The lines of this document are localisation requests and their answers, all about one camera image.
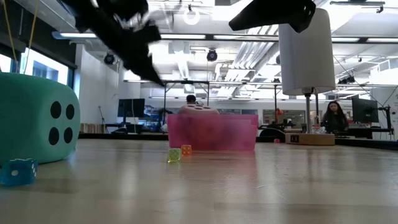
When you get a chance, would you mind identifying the row of wooden blocks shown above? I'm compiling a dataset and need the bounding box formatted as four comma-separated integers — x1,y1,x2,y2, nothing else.
80,123,106,134

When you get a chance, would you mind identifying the black computer monitor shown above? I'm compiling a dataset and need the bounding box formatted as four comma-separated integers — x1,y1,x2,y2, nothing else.
351,97,380,124
117,98,146,118

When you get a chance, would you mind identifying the large green foam die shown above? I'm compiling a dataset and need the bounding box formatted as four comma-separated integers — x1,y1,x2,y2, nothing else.
0,72,81,166

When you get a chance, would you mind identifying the yellow cable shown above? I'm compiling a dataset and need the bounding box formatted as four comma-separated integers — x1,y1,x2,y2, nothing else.
2,0,40,74

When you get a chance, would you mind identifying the pink foam die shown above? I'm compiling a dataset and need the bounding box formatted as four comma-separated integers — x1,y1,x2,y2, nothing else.
177,103,221,116

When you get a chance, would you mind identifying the small yellow-green die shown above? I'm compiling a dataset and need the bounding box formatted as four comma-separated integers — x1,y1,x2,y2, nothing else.
167,147,182,163

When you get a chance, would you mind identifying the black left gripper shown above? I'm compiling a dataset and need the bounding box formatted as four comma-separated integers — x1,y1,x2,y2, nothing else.
93,0,166,88

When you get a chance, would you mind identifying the white shade table lamp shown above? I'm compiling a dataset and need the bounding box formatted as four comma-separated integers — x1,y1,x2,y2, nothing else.
278,7,336,146

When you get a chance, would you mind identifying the white ceiling ring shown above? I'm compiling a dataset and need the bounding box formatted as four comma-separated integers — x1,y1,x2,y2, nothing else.
182,7,201,26

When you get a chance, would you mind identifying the black ceiling spotlight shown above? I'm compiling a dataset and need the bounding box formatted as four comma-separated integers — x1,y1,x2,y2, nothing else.
103,52,116,66
206,49,219,63

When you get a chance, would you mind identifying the pink translucent plastic bin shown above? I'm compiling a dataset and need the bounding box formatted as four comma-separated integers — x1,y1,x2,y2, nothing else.
166,113,259,152

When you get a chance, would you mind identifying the small cyan translucent die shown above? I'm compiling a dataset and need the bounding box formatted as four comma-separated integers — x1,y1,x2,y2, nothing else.
0,158,39,187

